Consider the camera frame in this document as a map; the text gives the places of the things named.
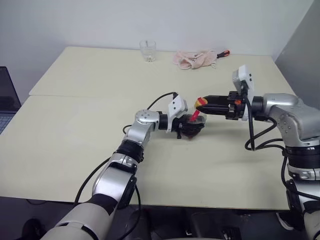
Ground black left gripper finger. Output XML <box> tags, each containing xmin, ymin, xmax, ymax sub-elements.
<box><xmin>186</xmin><ymin>114</ymin><xmax>208</xmax><ymax>126</ymax></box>
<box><xmin>183</xmin><ymin>124</ymin><xmax>204</xmax><ymax>139</ymax></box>

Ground red yellow handled tool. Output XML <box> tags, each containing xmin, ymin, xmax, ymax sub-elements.
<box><xmin>189</xmin><ymin>96</ymin><xmax>208</xmax><ymax>123</ymax></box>

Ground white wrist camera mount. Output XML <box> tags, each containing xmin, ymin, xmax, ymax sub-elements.
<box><xmin>167</xmin><ymin>95</ymin><xmax>189</xmax><ymax>133</ymax></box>
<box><xmin>231</xmin><ymin>64</ymin><xmax>256</xmax><ymax>101</ymax></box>

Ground black and white shoe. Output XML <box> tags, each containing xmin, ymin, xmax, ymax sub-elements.
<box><xmin>275</xmin><ymin>211</ymin><xmax>296</xmax><ymax>232</ymax></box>

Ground pink crumpled cloth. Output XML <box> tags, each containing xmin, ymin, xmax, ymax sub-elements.
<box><xmin>172</xmin><ymin>49</ymin><xmax>218</xmax><ymax>71</ymax></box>

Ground clear drinking glass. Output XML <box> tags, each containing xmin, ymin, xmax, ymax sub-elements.
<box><xmin>139</xmin><ymin>39</ymin><xmax>157</xmax><ymax>63</ymax></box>

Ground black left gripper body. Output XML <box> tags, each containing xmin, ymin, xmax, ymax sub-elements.
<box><xmin>174</xmin><ymin>118</ymin><xmax>188</xmax><ymax>140</ymax></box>

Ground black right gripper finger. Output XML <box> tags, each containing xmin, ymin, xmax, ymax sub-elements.
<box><xmin>199</xmin><ymin>94</ymin><xmax>231</xmax><ymax>105</ymax></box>
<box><xmin>195</xmin><ymin>103</ymin><xmax>231</xmax><ymax>117</ymax></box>

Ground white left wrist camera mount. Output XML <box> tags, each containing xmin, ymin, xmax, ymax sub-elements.
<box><xmin>167</xmin><ymin>95</ymin><xmax>189</xmax><ymax>133</ymax></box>

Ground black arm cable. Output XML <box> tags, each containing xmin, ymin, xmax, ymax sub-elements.
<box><xmin>73</xmin><ymin>92</ymin><xmax>180</xmax><ymax>240</ymax></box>
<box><xmin>244</xmin><ymin>95</ymin><xmax>305</xmax><ymax>218</ymax></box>

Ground orange and black handled tool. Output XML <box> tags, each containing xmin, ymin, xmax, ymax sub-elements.
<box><xmin>215</xmin><ymin>49</ymin><xmax>231</xmax><ymax>60</ymax></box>

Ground dark laptop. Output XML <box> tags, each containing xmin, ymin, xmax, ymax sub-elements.
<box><xmin>0</xmin><ymin>65</ymin><xmax>22</xmax><ymax>136</ymax></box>

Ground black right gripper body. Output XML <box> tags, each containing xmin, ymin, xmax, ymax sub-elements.
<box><xmin>224</xmin><ymin>90</ymin><xmax>249</xmax><ymax>121</ymax></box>

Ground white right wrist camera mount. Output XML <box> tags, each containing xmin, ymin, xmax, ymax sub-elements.
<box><xmin>231</xmin><ymin>64</ymin><xmax>256</xmax><ymax>101</ymax></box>

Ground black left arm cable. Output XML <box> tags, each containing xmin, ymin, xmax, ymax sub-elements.
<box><xmin>73</xmin><ymin>92</ymin><xmax>180</xmax><ymax>240</ymax></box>

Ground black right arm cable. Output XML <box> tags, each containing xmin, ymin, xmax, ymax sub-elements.
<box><xmin>244</xmin><ymin>95</ymin><xmax>305</xmax><ymax>218</ymax></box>

